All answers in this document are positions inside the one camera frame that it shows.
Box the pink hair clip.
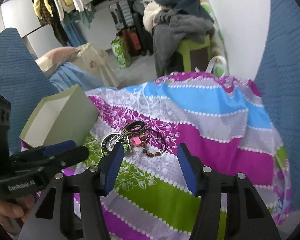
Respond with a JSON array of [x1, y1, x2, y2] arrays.
[[130, 136, 145, 147]]

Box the black gold patterned bangle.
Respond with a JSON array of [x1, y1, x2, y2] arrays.
[[122, 121, 146, 137]]

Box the brown beaded bracelet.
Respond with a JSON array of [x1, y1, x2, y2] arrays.
[[140, 128, 168, 158]]

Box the person's left hand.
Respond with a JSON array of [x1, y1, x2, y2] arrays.
[[0, 195, 36, 235]]

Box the green cardboard box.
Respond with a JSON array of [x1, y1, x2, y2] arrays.
[[20, 85, 99, 147]]

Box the light blue bedsheet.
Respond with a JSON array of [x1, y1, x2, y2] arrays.
[[49, 62, 104, 92]]

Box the blue quilted cushion left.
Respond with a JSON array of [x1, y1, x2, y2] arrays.
[[0, 28, 58, 153]]

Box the blue quilted cushion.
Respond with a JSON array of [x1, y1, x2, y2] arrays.
[[255, 0, 300, 210], [0, 28, 58, 153]]

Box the colourful striped pillow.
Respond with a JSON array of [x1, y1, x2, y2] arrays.
[[76, 72, 292, 239]]

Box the green shopping bag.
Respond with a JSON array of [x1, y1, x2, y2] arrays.
[[111, 37, 131, 68]]

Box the blue quilted cushion right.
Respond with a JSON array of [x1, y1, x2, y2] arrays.
[[255, 0, 300, 210]]

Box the hanging clothes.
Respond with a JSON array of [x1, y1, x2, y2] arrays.
[[32, 0, 107, 47]]

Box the grey suitcase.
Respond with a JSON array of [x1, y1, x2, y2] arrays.
[[109, 0, 135, 32]]

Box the green stool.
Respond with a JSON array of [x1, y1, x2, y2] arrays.
[[176, 35, 212, 73]]

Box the grey fleece blanket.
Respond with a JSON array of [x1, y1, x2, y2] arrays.
[[152, 9, 215, 77]]

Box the cream quilted blanket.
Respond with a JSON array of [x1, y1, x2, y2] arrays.
[[142, 2, 164, 33]]

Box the dark navy garment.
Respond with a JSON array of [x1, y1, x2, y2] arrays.
[[154, 0, 213, 21]]

